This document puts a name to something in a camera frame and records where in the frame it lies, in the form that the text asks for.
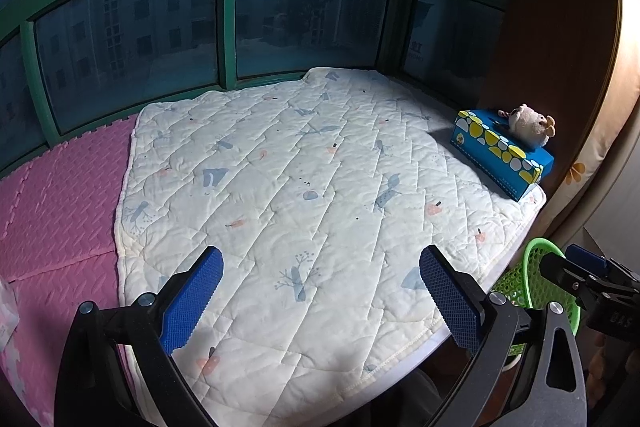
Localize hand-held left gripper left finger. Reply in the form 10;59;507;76
54;245;224;427

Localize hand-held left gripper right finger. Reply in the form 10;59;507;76
419;245;587;427

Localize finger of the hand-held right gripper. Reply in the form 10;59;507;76
540;251;596;308
566;244;613;278

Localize green plastic mesh basket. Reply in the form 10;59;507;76
490;237;585;358

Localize person's right hand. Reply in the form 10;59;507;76
590;337;640;390

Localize person's black trousers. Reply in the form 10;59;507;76
310;357;481;427

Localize blue spotted tissue box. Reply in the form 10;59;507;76
452;108;556;202

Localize floral cream curtain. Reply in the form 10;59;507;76
542;0;640;238

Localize beige plush toy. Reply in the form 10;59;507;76
497;103;557;145

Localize pink foam mat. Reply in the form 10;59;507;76
0;114;141;408

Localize cream quilted blanket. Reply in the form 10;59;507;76
120;67;546;395

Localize white tissue packet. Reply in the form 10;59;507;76
0;279;21;343

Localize brown wooden frame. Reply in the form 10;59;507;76
477;0;621;228

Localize green window frame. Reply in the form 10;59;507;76
0;0;511;178

